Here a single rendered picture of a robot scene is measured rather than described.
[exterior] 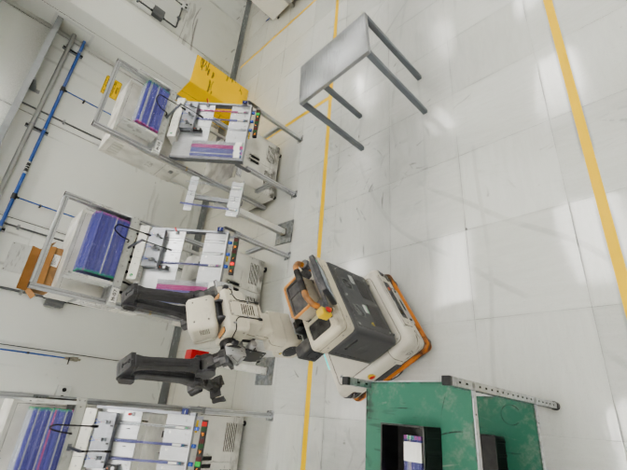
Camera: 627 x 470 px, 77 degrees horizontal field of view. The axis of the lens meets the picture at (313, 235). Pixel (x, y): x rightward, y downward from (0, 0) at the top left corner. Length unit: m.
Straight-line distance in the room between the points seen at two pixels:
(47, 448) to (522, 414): 2.82
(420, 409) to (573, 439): 0.98
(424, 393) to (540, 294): 1.14
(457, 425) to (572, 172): 1.71
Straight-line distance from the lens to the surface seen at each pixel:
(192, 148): 4.08
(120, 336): 5.06
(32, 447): 3.34
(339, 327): 2.09
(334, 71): 3.22
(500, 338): 2.53
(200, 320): 2.10
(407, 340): 2.47
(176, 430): 3.26
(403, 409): 1.64
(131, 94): 4.41
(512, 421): 2.11
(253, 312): 2.22
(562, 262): 2.53
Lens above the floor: 2.33
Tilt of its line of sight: 39 degrees down
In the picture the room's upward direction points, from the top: 64 degrees counter-clockwise
